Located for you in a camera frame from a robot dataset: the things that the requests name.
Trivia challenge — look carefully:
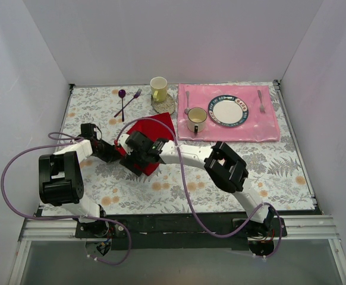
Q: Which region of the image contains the red cloth napkin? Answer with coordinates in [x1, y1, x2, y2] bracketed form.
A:
[126, 112, 175, 176]

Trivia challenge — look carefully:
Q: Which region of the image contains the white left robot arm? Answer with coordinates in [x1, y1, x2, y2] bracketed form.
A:
[39, 123, 121, 238]

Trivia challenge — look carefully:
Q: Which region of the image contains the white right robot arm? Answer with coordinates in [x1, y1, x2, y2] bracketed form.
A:
[117, 131, 274, 236]

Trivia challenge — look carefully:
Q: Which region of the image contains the speckled round coaster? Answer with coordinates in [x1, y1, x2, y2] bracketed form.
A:
[151, 93, 176, 115]

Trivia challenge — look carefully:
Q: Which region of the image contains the floral tablecloth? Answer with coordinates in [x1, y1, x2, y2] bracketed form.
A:
[62, 82, 315, 215]

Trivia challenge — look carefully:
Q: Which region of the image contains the silver spoon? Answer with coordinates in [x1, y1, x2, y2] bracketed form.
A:
[184, 91, 190, 115]

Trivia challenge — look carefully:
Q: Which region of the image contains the purple spoon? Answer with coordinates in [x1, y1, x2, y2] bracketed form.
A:
[118, 89, 126, 122]

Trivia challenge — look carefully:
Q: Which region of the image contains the purple fork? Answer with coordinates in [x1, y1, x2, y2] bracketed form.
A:
[114, 88, 142, 118]

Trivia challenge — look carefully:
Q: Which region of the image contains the cream enamel mug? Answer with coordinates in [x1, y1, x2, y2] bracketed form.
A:
[187, 107, 207, 135]

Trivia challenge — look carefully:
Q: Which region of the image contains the yellow ceramic mug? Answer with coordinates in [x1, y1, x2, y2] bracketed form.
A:
[150, 77, 168, 103]

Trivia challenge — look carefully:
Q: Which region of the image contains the white plate blue rim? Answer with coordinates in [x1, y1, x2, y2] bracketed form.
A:
[207, 94, 249, 128]

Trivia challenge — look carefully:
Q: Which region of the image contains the pink placemat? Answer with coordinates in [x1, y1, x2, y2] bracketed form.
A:
[177, 83, 281, 143]

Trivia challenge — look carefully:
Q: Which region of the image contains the silver fork on placemat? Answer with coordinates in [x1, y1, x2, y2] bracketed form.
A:
[257, 90, 265, 113]

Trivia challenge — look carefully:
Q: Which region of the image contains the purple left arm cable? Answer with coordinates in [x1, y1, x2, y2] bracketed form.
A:
[0, 132, 132, 266]

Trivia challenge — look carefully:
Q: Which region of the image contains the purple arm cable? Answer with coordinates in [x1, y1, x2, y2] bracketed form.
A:
[116, 118, 284, 258]
[0, 132, 132, 266]

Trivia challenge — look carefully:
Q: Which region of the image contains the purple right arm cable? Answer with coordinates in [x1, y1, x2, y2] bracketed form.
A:
[116, 118, 284, 258]

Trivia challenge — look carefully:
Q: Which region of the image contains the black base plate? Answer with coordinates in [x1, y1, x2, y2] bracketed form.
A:
[75, 212, 287, 251]

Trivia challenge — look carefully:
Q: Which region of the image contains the aluminium frame rail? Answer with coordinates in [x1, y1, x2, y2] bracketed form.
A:
[8, 215, 346, 284]

